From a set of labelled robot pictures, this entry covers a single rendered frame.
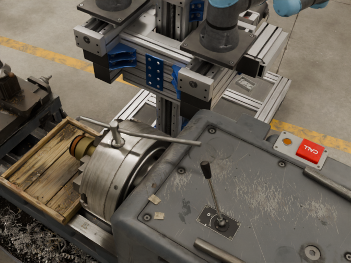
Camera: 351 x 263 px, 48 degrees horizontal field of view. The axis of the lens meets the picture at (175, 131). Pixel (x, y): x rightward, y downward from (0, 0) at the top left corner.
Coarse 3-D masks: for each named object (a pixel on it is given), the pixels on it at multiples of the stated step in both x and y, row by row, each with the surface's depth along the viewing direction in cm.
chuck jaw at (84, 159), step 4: (84, 156) 119; (88, 156) 120; (80, 160) 118; (84, 160) 118; (88, 160) 118; (80, 164) 119; (84, 164) 117; (80, 168) 116; (84, 168) 116; (80, 172) 116; (80, 176) 113; (76, 180) 112; (80, 180) 112; (76, 184) 112; (76, 188) 113; (80, 196) 111; (84, 196) 110; (84, 200) 111
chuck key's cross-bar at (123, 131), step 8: (88, 120) 102; (96, 120) 102; (120, 128) 101; (136, 136) 99; (144, 136) 98; (152, 136) 97; (160, 136) 96; (184, 144) 94; (192, 144) 93; (200, 144) 92
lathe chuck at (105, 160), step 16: (128, 128) 111; (144, 128) 113; (128, 144) 106; (96, 160) 105; (112, 160) 104; (96, 176) 105; (112, 176) 103; (80, 192) 109; (96, 192) 106; (96, 208) 108
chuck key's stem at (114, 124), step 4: (112, 124) 100; (116, 124) 100; (112, 128) 100; (116, 128) 100; (112, 132) 101; (116, 132) 101; (112, 136) 104; (116, 136) 102; (120, 136) 104; (116, 140) 105; (120, 140) 106; (116, 144) 106
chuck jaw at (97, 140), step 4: (116, 120) 117; (120, 120) 119; (132, 120) 118; (104, 132) 119; (108, 132) 118; (96, 136) 120; (100, 136) 121; (96, 140) 120; (100, 140) 120; (96, 144) 120
